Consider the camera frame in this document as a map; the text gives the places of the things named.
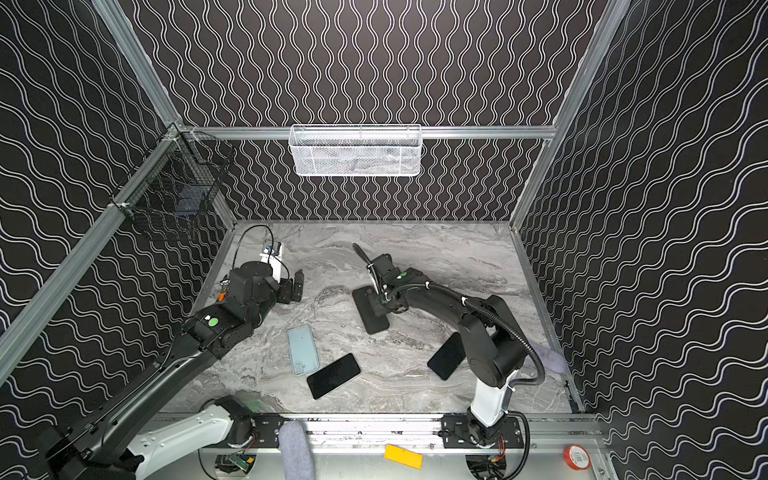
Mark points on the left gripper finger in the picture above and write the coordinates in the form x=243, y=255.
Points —
x=282, y=290
x=298, y=286

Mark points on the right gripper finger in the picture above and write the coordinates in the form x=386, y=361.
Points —
x=365, y=258
x=384, y=301

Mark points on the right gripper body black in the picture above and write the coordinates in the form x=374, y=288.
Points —
x=381, y=274

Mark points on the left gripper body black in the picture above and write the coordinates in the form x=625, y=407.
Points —
x=289, y=288

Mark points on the blue phone black screen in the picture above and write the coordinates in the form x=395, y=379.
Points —
x=448, y=357

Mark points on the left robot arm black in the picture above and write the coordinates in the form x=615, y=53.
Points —
x=110, y=443

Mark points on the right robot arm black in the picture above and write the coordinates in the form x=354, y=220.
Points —
x=495, y=347

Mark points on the light blue phone case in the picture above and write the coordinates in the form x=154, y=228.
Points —
x=302, y=350

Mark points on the black phone on table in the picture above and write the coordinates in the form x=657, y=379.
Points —
x=333, y=376

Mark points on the white mesh basket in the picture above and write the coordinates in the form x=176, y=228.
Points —
x=356, y=150

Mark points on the yellow card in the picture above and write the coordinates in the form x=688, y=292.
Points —
x=403, y=457

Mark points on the purple grey cloth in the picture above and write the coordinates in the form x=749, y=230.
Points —
x=552, y=361

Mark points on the red tape roll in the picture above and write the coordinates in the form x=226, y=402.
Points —
x=577, y=458

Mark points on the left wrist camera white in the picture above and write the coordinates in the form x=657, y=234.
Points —
x=272, y=254

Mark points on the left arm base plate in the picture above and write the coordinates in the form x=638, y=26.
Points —
x=255, y=431

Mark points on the black wire basket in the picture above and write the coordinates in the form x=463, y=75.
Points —
x=176, y=200

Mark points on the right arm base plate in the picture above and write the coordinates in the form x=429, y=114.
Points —
x=459, y=431

